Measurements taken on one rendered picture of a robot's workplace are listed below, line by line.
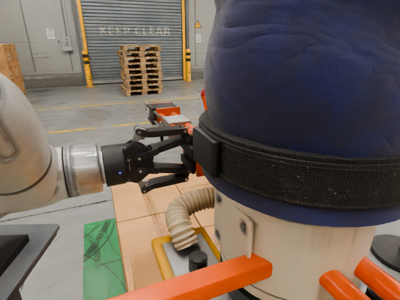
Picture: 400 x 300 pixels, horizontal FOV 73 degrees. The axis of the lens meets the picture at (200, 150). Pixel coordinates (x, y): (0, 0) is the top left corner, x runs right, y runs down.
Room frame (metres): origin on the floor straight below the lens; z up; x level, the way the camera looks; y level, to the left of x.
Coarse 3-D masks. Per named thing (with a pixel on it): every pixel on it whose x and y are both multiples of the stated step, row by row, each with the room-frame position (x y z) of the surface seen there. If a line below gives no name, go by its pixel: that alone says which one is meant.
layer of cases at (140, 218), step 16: (192, 176) 1.67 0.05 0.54; (112, 192) 1.45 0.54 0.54; (128, 192) 1.45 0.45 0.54; (160, 192) 1.45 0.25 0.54; (176, 192) 1.45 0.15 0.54; (128, 208) 1.28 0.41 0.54; (144, 208) 1.28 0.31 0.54; (160, 208) 1.28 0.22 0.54; (128, 224) 1.14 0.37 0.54; (144, 224) 1.14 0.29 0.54; (160, 224) 1.14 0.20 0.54; (192, 224) 1.14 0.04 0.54; (208, 224) 1.14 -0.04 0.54; (128, 240) 1.02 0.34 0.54; (144, 240) 1.02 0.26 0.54; (128, 256) 0.92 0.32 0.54; (128, 272) 0.83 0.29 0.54; (128, 288) 0.75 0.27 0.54
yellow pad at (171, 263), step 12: (156, 240) 0.37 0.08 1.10; (168, 240) 0.37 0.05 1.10; (204, 240) 0.36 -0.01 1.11; (156, 252) 0.34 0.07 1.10; (168, 252) 0.34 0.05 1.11; (180, 252) 0.34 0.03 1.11; (192, 252) 0.31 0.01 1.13; (204, 252) 0.31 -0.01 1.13; (216, 252) 0.34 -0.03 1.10; (168, 264) 0.32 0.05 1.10; (180, 264) 0.31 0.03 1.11; (192, 264) 0.29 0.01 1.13; (204, 264) 0.29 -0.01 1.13; (168, 276) 0.29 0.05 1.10
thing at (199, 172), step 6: (186, 144) 0.48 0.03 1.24; (186, 150) 0.48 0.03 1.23; (192, 150) 0.46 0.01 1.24; (186, 156) 0.50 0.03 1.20; (192, 156) 0.46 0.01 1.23; (186, 162) 0.48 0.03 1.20; (192, 162) 0.47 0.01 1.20; (192, 168) 0.46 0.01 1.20; (198, 168) 0.45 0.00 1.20; (198, 174) 0.45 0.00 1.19
